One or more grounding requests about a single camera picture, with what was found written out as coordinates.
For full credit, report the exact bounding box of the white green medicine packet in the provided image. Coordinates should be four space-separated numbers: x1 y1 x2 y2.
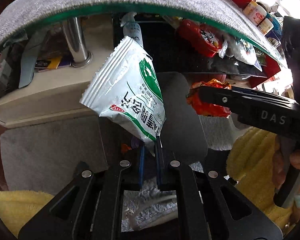
80 36 166 152

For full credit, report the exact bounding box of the red orange snack wrapper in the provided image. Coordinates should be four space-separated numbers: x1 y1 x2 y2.
186 78 233 118

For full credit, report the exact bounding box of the person's right hand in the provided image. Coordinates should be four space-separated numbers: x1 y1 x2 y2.
272 135 300 193

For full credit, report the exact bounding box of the yellow fluffy towel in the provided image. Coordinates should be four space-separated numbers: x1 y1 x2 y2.
226 127 292 229

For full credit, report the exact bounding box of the red tin under table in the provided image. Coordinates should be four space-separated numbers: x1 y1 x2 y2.
177 20 223 58

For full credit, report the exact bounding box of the white yogurt bottle pack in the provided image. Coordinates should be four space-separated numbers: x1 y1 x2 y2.
243 1 274 36

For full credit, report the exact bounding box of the chrome table leg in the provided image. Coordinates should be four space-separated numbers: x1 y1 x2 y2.
62 17 93 68

